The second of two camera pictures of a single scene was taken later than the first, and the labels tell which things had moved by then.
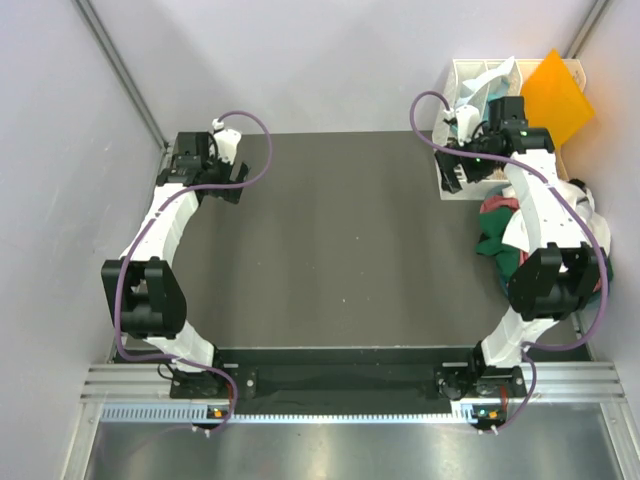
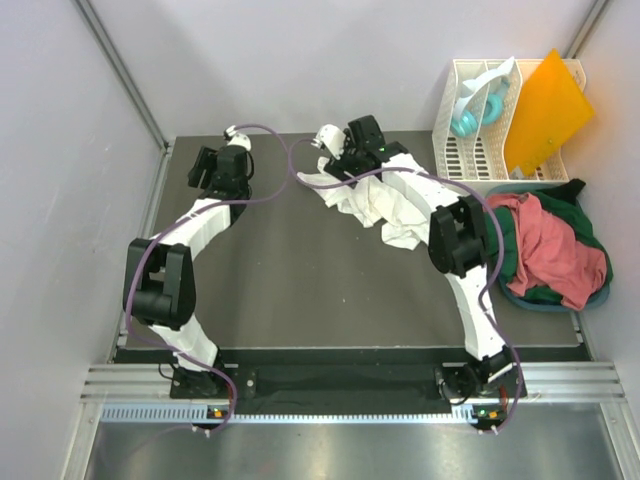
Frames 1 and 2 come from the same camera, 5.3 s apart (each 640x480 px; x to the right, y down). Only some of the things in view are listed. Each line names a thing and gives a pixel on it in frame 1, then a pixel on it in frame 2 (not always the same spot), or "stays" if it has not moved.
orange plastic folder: x=555 y=100 stays
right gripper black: x=447 y=162 to x=336 y=168
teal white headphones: x=485 y=88 stays
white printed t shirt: x=576 y=190 to x=403 y=226
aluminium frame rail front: x=552 y=382 stays
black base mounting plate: x=419 y=373 stays
